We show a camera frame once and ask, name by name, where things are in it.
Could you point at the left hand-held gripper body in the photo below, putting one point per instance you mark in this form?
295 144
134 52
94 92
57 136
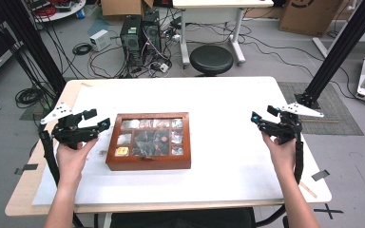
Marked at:
72 133

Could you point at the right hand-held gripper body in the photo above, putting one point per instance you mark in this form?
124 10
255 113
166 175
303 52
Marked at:
282 129

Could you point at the wooden tea box glass lid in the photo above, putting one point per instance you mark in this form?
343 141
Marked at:
149 158

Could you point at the person's right hand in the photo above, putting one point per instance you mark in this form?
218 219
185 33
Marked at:
283 158

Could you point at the person's left hand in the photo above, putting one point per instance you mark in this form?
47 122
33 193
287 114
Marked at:
71 164

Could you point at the white table cover board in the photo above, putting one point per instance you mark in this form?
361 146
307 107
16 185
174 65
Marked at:
228 152

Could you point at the black tape strip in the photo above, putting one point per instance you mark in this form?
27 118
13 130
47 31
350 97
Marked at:
320 175
28 167

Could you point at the grey floor mat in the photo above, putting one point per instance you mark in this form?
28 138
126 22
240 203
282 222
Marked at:
339 120

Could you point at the black round stool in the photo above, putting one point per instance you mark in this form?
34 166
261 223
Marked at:
211 60

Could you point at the small white device box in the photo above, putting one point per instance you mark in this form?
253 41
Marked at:
99 39

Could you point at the black metal stand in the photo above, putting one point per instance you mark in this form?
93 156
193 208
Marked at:
336 57
41 53

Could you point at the white power adapter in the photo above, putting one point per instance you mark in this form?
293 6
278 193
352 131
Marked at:
164 67

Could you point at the black computer tower green sticker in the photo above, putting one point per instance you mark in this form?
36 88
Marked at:
131 41

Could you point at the black tape cross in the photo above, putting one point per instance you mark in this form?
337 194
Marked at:
329 211

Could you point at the large cardboard box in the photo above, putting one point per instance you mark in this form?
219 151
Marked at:
310 17

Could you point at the round white table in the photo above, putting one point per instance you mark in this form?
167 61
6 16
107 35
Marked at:
72 11

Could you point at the open cardboard box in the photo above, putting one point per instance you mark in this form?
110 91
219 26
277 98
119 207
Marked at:
123 6

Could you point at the white desk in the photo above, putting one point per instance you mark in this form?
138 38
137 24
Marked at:
221 3

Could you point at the person's dark clothing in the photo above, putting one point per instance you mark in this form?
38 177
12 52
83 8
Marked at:
183 218

